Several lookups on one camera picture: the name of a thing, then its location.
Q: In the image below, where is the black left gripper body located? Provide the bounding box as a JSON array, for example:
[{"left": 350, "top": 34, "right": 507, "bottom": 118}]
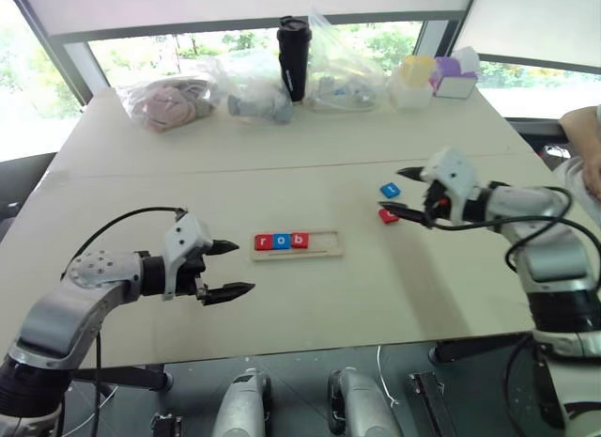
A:
[{"left": 173, "top": 246, "right": 211, "bottom": 307}]

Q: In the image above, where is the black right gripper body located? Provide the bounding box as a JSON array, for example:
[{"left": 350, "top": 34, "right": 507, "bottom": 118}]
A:
[{"left": 423, "top": 179, "right": 454, "bottom": 230}]

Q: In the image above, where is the wooden letter tray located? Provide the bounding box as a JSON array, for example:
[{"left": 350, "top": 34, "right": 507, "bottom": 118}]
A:
[{"left": 249, "top": 229, "right": 346, "bottom": 263}]

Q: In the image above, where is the silver grey robot leg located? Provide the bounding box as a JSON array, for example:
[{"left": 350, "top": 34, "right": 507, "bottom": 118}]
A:
[
  {"left": 210, "top": 367, "right": 273, "bottom": 437},
  {"left": 326, "top": 367, "right": 401, "bottom": 437}
]

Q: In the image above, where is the person's hand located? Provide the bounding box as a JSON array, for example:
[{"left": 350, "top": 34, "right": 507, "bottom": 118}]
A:
[{"left": 581, "top": 148, "right": 601, "bottom": 199}]

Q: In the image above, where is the white plastic container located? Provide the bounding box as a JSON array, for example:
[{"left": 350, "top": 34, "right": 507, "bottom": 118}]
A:
[{"left": 386, "top": 60, "right": 439, "bottom": 111}]

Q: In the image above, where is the white and purple box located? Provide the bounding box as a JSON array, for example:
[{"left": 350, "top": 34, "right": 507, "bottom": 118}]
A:
[{"left": 428, "top": 46, "right": 482, "bottom": 101}]

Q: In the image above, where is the yellow cup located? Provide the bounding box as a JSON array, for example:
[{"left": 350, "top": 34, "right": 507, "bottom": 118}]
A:
[{"left": 398, "top": 55, "right": 439, "bottom": 87}]

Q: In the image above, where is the black table support bar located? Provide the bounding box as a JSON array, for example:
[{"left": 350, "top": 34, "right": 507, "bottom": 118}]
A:
[
  {"left": 69, "top": 363, "right": 175, "bottom": 393},
  {"left": 428, "top": 332, "right": 534, "bottom": 366}
]

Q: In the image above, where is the clear plastic bag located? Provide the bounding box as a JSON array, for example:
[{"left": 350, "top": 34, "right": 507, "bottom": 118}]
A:
[{"left": 306, "top": 6, "right": 390, "bottom": 115}]

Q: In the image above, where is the person's white garment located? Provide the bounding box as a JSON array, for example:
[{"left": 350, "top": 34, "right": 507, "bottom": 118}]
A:
[{"left": 550, "top": 154, "right": 601, "bottom": 225}]

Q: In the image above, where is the plastic bag with pink items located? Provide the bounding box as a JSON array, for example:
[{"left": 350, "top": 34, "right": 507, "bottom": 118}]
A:
[{"left": 114, "top": 55, "right": 223, "bottom": 134}]

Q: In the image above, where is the plastic bag with grey items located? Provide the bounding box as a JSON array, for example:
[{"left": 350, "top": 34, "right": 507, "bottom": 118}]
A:
[{"left": 217, "top": 48, "right": 296, "bottom": 127}]

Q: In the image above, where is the black travel tumbler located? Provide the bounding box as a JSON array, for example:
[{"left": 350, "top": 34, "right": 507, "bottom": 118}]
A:
[{"left": 275, "top": 15, "right": 313, "bottom": 104}]

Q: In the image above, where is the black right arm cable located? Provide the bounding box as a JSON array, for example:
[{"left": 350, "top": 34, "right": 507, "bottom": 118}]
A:
[{"left": 430, "top": 186, "right": 591, "bottom": 271}]

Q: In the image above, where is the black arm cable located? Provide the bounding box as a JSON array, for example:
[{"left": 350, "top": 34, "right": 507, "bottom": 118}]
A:
[
  {"left": 59, "top": 206, "right": 188, "bottom": 437},
  {"left": 430, "top": 186, "right": 591, "bottom": 271}
]

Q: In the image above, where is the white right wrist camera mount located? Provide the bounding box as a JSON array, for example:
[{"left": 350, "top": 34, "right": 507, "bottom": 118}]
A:
[{"left": 420, "top": 147, "right": 481, "bottom": 223}]

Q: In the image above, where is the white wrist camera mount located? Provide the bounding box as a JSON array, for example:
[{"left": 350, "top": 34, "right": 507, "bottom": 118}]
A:
[
  {"left": 161, "top": 213, "right": 214, "bottom": 302},
  {"left": 420, "top": 147, "right": 481, "bottom": 223}
]

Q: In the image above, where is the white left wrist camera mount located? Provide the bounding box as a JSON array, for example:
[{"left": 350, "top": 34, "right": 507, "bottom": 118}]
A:
[{"left": 161, "top": 213, "right": 214, "bottom": 302}]

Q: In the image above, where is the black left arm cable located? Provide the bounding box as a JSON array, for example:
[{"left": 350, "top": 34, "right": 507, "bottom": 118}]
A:
[{"left": 59, "top": 206, "right": 188, "bottom": 437}]

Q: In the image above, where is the black floor bracket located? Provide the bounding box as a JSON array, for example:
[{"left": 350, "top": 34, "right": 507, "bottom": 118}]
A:
[
  {"left": 406, "top": 371, "right": 457, "bottom": 437},
  {"left": 149, "top": 412, "right": 183, "bottom": 437}
]

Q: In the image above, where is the white floor cable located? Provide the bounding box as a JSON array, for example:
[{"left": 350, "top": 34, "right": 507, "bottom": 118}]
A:
[{"left": 375, "top": 344, "right": 399, "bottom": 407}]

